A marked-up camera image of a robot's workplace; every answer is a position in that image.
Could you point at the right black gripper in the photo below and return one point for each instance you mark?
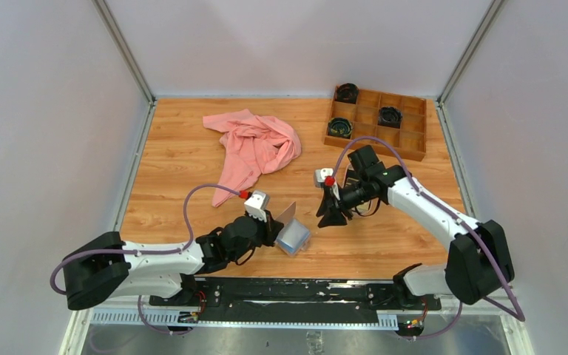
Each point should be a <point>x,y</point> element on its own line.
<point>331,211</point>

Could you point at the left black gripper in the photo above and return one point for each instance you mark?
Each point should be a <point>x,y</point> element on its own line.
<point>271,228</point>

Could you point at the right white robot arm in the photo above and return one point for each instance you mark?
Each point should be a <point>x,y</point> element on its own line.
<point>478,260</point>

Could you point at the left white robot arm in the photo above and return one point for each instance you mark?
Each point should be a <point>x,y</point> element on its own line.
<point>108,266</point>

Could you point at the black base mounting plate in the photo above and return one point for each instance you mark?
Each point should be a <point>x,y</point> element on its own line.
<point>296,303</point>

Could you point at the black coil bottom left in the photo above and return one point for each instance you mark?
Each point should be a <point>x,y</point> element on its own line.
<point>339,127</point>

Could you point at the black coil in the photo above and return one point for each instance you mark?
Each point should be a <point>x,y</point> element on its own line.
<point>389,117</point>
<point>339,127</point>
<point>347,93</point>

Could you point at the pink cloth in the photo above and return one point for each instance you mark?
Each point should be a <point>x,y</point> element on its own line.
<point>254,145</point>

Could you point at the wooden compartment tray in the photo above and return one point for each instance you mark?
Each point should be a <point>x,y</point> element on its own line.
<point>410,140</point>

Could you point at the black coil middle right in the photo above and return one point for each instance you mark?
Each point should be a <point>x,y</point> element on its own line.
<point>389,117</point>

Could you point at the black coil top left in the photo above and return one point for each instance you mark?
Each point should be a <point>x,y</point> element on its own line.
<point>347,93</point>

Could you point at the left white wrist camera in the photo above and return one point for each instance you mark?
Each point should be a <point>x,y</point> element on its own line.
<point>256,205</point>

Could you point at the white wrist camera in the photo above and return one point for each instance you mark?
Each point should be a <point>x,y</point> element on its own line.
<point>256,205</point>
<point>324,177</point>

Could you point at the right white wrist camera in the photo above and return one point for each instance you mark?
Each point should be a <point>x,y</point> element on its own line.
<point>324,177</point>

